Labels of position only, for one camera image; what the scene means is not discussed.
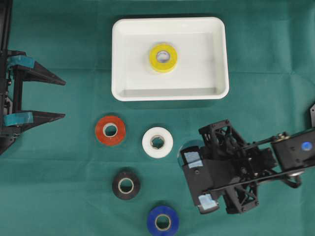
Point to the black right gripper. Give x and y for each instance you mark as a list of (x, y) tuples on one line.
[(235, 166)]

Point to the green tape roll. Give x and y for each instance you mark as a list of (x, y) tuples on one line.
[(196, 142)]

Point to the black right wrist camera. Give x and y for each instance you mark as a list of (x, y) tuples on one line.
[(203, 175)]

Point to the green table cloth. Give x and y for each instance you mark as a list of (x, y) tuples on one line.
[(56, 179)]

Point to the black tape roll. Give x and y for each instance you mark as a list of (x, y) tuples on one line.
[(126, 185)]

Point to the blue tape roll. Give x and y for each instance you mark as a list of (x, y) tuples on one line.
[(162, 221)]

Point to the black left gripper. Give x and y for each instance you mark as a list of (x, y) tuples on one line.
[(14, 70)]

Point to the yellow tape roll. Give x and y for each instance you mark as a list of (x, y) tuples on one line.
[(163, 58)]

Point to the white plastic tray case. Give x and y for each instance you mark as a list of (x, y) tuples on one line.
[(201, 71)]

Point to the white tape roll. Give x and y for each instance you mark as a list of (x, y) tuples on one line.
[(157, 142)]

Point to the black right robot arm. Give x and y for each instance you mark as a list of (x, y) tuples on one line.
[(293, 153)]

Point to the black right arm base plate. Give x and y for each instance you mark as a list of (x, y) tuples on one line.
[(312, 115)]

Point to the black mounting rail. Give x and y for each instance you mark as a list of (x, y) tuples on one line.
[(5, 21)]

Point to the red tape roll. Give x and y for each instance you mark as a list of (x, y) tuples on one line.
[(110, 130)]

